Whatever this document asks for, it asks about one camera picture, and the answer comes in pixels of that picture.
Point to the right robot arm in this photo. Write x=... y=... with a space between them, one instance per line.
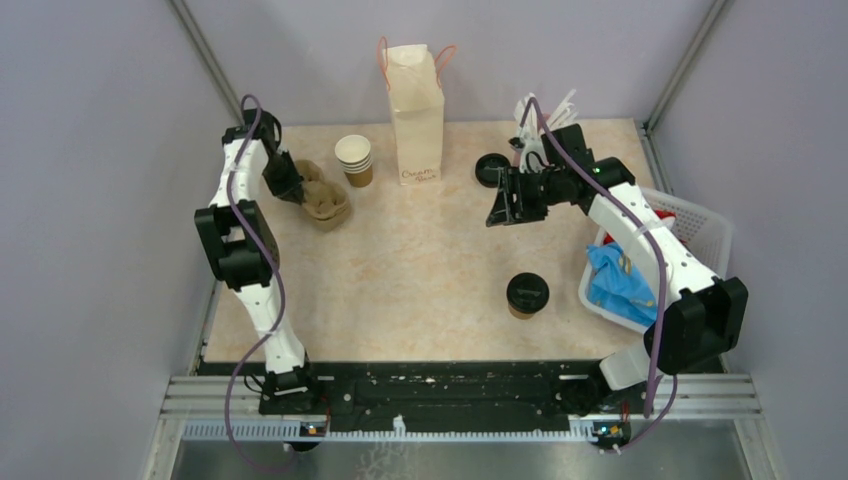
x=700 y=314

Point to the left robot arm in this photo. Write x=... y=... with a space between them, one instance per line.
x=241 y=249

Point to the spare black cup lid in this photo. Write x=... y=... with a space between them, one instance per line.
x=487 y=169

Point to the red snack packet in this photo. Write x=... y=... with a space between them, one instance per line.
x=667 y=218

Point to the blue cartoon packet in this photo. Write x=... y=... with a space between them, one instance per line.
x=618 y=287

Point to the black plastic cup lid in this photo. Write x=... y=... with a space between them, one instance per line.
x=528 y=289

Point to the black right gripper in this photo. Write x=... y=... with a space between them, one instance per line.
x=507 y=210

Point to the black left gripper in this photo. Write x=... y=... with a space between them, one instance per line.
x=293 y=183

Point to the stack of paper cups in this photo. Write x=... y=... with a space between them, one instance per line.
x=353 y=152

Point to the cream paper gift bag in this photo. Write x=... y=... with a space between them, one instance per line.
x=412 y=76

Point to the brown pulp cup carrier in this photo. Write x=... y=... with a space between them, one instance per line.
x=326 y=203

